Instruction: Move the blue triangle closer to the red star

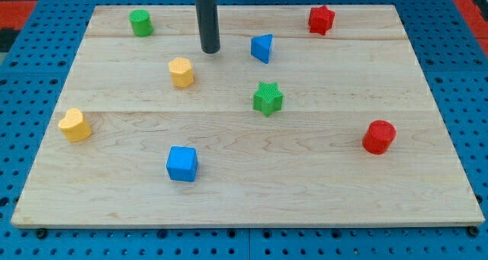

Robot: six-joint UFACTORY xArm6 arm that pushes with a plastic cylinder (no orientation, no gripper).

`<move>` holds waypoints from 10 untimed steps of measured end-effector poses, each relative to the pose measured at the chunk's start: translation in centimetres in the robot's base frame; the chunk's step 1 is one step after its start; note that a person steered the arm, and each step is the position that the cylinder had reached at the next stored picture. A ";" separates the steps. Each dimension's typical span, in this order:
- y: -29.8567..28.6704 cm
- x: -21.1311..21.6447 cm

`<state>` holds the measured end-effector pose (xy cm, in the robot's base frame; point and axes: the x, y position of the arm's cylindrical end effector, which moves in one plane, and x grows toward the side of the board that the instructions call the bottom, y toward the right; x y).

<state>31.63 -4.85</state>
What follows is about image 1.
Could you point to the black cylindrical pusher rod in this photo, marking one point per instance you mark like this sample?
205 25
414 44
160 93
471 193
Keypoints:
207 20

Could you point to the red cylinder block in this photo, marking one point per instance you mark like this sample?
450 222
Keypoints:
378 137

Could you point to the blue cube block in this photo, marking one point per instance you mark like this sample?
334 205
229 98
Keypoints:
182 163

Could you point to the green cylinder block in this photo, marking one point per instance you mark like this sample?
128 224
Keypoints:
141 23

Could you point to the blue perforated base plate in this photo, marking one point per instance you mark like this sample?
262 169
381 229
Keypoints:
36 67

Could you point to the red star block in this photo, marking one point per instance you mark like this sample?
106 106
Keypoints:
320 20

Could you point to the yellow heart block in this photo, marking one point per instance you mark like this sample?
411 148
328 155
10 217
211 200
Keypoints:
74 125

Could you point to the blue triangle block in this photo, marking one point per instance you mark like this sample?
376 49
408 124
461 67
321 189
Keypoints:
261 47

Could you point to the yellow hexagon block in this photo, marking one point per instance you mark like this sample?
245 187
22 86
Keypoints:
181 72

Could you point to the light wooden board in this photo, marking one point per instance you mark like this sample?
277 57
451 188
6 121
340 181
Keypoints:
302 167

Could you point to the green star block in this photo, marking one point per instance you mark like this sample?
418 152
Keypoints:
267 98

